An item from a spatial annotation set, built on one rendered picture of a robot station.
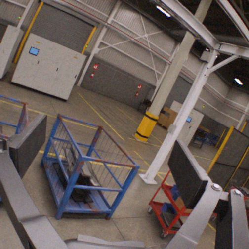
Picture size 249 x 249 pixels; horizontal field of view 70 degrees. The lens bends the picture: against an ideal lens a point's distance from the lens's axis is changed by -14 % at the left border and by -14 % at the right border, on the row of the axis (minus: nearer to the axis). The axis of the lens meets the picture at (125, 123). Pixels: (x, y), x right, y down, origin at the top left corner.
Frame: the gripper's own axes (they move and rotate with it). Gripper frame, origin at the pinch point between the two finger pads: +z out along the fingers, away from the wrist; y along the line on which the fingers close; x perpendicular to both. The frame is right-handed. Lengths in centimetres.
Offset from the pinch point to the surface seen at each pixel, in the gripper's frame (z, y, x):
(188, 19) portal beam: 361, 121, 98
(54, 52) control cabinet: 734, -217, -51
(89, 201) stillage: 187, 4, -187
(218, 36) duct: 1161, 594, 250
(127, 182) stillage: 187, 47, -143
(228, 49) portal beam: 367, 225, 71
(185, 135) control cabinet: 900, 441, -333
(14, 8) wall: 1202, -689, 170
